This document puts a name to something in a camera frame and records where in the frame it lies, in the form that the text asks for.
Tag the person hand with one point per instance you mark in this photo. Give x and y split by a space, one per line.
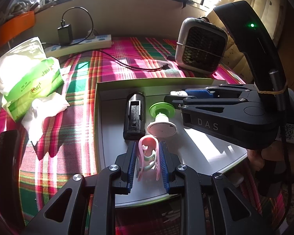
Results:
273 153

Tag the small grey fan heater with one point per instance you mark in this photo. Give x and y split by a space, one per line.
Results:
200 46

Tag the orange tray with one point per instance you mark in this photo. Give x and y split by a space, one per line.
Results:
15 26

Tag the black phone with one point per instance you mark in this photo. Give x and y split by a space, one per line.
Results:
10 203

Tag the crumpled white tissue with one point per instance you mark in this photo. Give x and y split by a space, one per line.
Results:
40 109

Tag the green tissue pack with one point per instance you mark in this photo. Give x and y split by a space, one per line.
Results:
27 74

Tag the pink clip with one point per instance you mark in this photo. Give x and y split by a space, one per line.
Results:
148 156

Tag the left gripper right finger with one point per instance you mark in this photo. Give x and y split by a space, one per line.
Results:
229 211

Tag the yellow rubber band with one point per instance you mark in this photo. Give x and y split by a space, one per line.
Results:
272 92

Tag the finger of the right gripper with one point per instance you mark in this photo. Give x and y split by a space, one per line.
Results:
220 91
217 104

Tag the white power strip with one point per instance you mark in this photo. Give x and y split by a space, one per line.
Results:
98 42

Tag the black charger with cable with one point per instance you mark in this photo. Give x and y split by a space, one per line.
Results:
65 35

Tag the green white suction spool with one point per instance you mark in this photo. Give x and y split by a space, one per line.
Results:
161 127

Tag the black rectangular device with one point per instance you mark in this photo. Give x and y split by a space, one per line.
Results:
135 117

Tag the plaid red bedspread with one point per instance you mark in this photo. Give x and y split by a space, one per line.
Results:
67 145

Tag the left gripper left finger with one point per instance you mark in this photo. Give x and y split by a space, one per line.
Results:
86 205

